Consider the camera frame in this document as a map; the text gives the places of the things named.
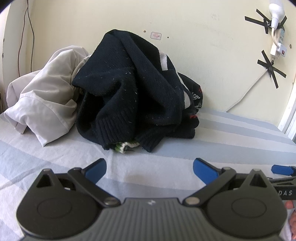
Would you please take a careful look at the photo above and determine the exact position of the navy green knit sweater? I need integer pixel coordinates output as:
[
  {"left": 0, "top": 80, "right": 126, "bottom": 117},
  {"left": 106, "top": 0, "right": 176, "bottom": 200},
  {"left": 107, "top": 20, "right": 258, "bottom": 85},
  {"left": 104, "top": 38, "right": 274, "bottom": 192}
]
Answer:
[{"left": 73, "top": 30, "right": 199, "bottom": 152}]

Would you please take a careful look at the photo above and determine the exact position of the right hand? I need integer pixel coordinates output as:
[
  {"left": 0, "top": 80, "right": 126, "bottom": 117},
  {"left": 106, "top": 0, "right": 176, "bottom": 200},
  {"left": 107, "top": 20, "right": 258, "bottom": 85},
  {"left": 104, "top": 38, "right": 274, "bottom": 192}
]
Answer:
[{"left": 285, "top": 200, "right": 296, "bottom": 240}]

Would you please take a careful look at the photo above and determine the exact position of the striped blue bed sheet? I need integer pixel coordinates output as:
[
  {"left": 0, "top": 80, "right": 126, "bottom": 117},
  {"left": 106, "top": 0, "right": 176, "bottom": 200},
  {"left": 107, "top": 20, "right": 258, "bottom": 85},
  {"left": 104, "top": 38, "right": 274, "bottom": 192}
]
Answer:
[{"left": 1, "top": 108, "right": 295, "bottom": 240}]

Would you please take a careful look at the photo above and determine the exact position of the black printed garment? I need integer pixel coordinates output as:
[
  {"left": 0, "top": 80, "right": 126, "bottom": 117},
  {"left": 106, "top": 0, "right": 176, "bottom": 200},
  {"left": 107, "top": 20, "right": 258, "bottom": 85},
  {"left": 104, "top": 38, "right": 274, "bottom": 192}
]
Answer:
[{"left": 178, "top": 73, "right": 203, "bottom": 119}]

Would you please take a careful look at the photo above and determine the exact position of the white shirt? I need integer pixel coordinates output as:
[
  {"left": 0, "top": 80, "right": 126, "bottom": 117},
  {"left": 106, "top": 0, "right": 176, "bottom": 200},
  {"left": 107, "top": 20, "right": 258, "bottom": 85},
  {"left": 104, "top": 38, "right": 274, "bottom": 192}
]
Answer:
[{"left": 4, "top": 46, "right": 90, "bottom": 146}]

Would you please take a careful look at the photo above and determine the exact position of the lower black tape cross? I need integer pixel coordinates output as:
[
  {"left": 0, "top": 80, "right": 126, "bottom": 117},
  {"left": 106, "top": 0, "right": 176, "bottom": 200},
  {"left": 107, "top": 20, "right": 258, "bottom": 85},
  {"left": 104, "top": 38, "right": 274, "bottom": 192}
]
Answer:
[{"left": 257, "top": 50, "right": 287, "bottom": 89}]

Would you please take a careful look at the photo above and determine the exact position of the black tape cross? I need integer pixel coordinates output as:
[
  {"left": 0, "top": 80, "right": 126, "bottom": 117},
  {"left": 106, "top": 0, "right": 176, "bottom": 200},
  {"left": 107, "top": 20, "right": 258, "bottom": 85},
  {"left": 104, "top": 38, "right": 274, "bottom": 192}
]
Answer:
[
  {"left": 244, "top": 9, "right": 287, "bottom": 34},
  {"left": 257, "top": 50, "right": 287, "bottom": 89}
]

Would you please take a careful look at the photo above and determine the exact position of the white charger adapter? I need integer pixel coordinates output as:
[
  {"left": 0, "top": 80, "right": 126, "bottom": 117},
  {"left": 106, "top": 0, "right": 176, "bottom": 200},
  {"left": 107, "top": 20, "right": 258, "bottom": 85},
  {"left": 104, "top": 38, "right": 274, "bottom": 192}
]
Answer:
[{"left": 270, "top": 43, "right": 287, "bottom": 57}]

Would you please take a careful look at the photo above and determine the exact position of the upper black tape cross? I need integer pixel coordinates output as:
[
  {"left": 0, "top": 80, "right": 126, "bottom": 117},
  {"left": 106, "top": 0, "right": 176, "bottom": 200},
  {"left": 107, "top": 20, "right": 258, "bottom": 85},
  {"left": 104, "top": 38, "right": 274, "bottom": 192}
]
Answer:
[{"left": 244, "top": 9, "right": 287, "bottom": 34}]

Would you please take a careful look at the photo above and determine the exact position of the white door frame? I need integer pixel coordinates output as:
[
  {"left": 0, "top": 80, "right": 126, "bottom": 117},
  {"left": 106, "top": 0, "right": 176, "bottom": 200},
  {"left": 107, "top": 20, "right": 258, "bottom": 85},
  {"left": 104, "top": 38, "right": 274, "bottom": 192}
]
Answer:
[{"left": 278, "top": 80, "right": 296, "bottom": 143}]

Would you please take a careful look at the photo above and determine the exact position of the white cable on wall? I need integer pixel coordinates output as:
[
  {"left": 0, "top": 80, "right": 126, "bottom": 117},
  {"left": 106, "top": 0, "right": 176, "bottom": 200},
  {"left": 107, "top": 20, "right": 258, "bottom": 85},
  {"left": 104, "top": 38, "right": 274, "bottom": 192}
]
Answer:
[{"left": 225, "top": 56, "right": 276, "bottom": 113}]

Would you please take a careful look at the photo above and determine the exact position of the small wall sticker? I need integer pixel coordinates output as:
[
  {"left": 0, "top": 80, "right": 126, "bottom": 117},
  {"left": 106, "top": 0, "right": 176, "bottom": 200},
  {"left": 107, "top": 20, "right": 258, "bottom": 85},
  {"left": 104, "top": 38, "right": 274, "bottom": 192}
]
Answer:
[{"left": 150, "top": 32, "right": 162, "bottom": 40}]

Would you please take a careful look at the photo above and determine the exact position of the thin black wire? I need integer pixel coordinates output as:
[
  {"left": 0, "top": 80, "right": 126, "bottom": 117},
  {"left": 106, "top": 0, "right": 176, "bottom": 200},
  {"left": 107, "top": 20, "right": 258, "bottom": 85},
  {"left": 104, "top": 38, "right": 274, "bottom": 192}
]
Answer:
[{"left": 17, "top": 0, "right": 35, "bottom": 77}]

